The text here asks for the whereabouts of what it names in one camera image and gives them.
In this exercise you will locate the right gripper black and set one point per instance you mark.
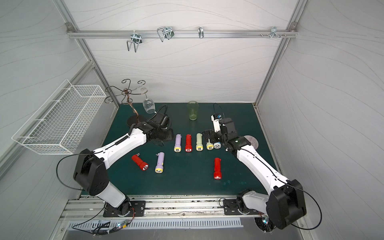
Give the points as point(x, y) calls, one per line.
point(208, 135)

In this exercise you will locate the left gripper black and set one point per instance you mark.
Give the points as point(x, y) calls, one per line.
point(163, 136)

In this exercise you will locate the blue flashlight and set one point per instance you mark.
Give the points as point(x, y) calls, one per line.
point(217, 145)

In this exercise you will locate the pale green flashlight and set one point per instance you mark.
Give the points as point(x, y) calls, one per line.
point(209, 145)
point(199, 142)

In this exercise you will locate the purple flashlight row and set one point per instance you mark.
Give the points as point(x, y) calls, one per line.
point(178, 140)
point(160, 163)

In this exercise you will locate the red flashlight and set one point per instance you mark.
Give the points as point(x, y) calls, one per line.
point(217, 169)
point(142, 164)
point(188, 147)

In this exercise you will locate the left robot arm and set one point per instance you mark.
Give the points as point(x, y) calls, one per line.
point(91, 171)

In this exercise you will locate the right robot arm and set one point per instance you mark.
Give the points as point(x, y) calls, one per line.
point(284, 202)

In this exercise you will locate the clear wine glass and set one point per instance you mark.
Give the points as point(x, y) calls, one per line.
point(148, 103)

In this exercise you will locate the pink striped bowl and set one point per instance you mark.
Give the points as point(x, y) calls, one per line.
point(254, 142)

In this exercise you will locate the green glass tumbler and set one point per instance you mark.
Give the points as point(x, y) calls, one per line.
point(193, 108)

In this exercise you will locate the metal wine glass rack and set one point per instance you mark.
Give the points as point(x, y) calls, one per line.
point(127, 100)

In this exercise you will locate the metal hook clip left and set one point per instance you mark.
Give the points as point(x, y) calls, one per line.
point(134, 42)

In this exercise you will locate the metal hook clip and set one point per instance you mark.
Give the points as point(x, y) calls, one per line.
point(134, 42)
point(165, 33)

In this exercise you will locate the metal hook clip centre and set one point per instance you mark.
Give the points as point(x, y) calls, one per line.
point(165, 33)

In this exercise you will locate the white vent strip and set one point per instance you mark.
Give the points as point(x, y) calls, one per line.
point(152, 224)

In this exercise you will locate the small metal clip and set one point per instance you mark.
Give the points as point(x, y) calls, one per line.
point(201, 32)

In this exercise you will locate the metal clip right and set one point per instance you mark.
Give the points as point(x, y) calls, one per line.
point(273, 34)

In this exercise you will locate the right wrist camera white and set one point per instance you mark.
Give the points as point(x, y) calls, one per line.
point(216, 117)

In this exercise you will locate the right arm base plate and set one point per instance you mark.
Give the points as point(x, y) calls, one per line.
point(236, 207)

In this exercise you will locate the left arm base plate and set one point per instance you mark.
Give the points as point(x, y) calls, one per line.
point(138, 208)

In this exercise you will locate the white wire basket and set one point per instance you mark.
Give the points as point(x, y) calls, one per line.
point(58, 126)

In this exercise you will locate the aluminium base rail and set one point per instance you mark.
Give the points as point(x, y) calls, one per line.
point(157, 207)

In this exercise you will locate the aluminium top rail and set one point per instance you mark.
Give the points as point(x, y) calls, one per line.
point(179, 34)

